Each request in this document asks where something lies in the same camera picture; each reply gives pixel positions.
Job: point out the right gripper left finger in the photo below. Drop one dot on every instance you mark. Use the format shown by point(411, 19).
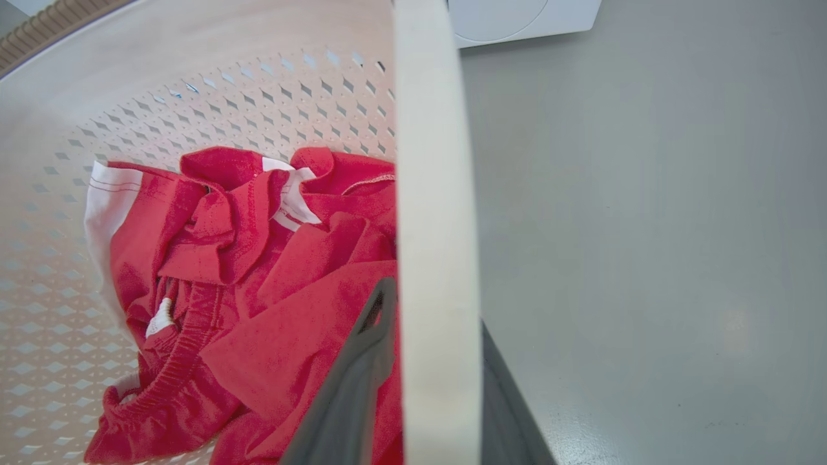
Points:
point(342, 420)

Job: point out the red white garment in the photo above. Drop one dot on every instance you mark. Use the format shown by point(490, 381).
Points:
point(291, 361)

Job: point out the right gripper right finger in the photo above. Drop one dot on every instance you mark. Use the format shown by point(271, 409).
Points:
point(504, 426)

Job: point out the white washing machine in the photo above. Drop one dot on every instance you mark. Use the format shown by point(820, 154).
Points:
point(575, 16)

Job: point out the white laundry basket brown rim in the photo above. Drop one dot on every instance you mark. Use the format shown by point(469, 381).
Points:
point(194, 64)

